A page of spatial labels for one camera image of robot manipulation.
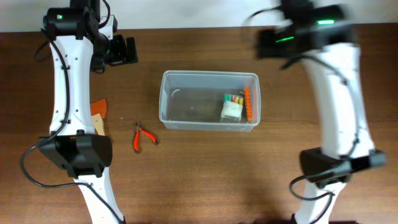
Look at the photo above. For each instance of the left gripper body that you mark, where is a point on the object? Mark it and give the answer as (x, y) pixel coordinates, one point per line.
(131, 50)

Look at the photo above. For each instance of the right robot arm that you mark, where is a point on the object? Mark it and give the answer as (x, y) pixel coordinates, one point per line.
(325, 41)

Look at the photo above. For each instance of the red handled cutting pliers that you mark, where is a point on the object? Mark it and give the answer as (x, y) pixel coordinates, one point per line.
(138, 131)

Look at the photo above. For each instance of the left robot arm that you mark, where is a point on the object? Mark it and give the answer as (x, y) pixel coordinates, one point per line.
(83, 41)

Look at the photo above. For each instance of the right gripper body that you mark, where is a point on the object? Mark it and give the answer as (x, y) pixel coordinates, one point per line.
(268, 43)

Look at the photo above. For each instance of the pack of coloured markers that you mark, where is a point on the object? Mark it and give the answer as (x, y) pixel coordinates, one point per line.
(232, 109)

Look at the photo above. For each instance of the orange bit holder strip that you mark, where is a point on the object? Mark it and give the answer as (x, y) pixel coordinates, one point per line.
(247, 98)

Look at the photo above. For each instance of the clear plastic container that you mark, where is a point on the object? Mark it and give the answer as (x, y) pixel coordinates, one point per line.
(193, 100)

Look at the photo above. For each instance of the orange scraper wooden handle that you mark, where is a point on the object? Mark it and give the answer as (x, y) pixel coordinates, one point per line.
(98, 114)

